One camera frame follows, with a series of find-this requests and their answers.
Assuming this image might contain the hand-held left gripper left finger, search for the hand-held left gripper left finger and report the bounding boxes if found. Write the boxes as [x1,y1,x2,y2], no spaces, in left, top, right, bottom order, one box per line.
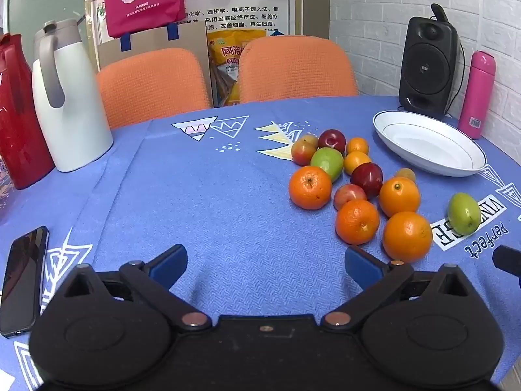
[57,244,213,332]

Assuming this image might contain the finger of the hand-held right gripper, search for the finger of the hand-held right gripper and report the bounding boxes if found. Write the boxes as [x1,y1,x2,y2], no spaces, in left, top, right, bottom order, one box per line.
[492,245,521,280]

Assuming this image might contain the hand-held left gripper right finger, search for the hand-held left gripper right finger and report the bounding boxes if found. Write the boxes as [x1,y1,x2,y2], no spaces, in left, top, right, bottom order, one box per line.
[321,245,477,332]

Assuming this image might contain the deep orange tangerine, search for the deep orange tangerine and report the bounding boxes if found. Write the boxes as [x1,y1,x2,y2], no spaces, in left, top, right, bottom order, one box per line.
[335,199,381,246]
[289,165,333,211]

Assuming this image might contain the smooth orange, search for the smooth orange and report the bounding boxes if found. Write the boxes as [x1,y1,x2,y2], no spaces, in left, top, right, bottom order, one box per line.
[379,177,421,218]
[383,212,433,263]

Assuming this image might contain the pink red plum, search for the pink red plum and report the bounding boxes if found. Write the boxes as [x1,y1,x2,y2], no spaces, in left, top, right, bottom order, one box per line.
[334,184,368,211]

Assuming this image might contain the dark red plum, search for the dark red plum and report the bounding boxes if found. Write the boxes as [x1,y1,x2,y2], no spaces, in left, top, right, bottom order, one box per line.
[317,129,346,154]
[350,162,384,198]

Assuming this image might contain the small kumquat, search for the small kumquat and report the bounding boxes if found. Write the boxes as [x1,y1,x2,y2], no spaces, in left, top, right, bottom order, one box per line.
[343,151,372,176]
[346,137,370,156]

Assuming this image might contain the red green plum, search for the red green plum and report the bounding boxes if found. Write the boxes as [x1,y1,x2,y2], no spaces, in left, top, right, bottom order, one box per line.
[291,138,319,164]

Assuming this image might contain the white oval plate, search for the white oval plate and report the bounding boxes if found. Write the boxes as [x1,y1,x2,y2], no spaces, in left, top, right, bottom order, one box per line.
[372,110,488,178]

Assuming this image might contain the blue printed tablecloth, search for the blue printed tablecloth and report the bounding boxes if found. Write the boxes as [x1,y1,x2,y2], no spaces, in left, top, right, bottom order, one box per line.
[0,95,521,391]

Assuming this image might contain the black smartphone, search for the black smartphone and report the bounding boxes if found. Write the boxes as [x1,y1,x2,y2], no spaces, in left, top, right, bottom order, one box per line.
[0,225,50,338]

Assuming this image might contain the pink bottle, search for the pink bottle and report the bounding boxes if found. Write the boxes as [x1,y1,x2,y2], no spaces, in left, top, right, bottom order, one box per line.
[458,50,497,140]

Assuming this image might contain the white thermos jug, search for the white thermos jug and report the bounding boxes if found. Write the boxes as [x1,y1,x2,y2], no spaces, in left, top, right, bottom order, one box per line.
[32,18,115,172]

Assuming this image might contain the orange chair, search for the orange chair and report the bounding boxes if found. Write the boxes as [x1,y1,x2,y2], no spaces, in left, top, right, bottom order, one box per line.
[238,35,359,104]
[95,48,212,129]

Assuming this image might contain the red thermos jug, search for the red thermos jug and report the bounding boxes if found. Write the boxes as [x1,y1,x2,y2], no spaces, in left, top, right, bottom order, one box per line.
[0,33,55,190]

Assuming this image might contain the black speaker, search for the black speaker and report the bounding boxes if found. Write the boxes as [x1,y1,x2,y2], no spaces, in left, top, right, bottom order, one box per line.
[398,3,460,120]

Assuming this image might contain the yellow snack bag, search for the yellow snack bag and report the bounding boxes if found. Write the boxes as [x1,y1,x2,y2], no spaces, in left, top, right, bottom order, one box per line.
[205,28,269,107]

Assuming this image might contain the magenta fabric bag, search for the magenta fabric bag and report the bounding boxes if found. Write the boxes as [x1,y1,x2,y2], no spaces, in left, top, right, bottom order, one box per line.
[102,0,187,38]

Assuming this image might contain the black speaker cable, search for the black speaker cable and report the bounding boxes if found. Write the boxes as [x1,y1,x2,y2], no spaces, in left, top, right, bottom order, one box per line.
[445,41,468,118]

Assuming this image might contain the brown paper bag blue handles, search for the brown paper bag blue handles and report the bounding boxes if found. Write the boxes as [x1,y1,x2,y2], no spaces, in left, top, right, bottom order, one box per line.
[97,22,212,109]

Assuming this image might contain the wall poster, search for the wall poster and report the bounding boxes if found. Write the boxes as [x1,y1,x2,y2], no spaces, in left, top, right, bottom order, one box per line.
[92,0,304,45]

